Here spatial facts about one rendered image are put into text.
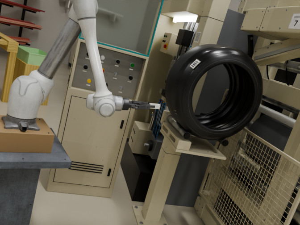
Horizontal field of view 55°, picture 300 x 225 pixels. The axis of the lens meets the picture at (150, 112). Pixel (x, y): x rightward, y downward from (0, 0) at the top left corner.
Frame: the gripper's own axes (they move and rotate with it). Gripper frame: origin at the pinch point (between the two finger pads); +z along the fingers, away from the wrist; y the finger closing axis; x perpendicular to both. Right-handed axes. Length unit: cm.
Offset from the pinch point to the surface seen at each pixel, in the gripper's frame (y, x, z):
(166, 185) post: 27, 72, 28
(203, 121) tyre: 15.4, 12.7, 42.6
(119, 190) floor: 71, 103, 0
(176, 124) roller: 7.1, 13.7, 19.4
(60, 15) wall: 779, -49, -93
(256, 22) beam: 9, -59, 63
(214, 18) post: 27, -58, 42
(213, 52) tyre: -10.0, -36.9, 27.6
